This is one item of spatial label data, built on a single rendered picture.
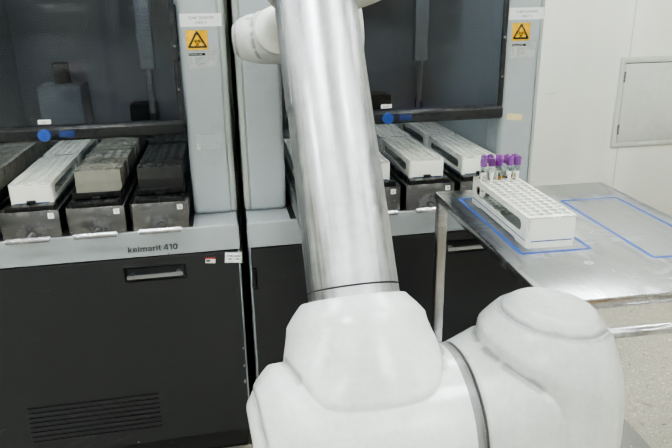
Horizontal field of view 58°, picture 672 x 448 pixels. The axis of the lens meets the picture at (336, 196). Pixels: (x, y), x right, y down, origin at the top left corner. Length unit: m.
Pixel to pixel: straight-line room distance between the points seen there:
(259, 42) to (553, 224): 0.69
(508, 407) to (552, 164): 2.64
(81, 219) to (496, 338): 1.18
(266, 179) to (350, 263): 1.04
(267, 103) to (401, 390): 1.12
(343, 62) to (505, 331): 0.33
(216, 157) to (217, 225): 0.18
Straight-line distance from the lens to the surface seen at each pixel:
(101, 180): 1.65
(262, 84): 1.59
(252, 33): 1.32
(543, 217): 1.21
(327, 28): 0.70
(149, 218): 1.58
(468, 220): 1.34
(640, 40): 3.35
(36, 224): 1.64
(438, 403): 0.61
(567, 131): 3.21
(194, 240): 1.59
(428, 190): 1.64
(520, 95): 1.79
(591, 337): 0.65
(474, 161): 1.71
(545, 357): 0.63
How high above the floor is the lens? 1.27
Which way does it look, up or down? 18 degrees down
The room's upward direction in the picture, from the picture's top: 1 degrees counter-clockwise
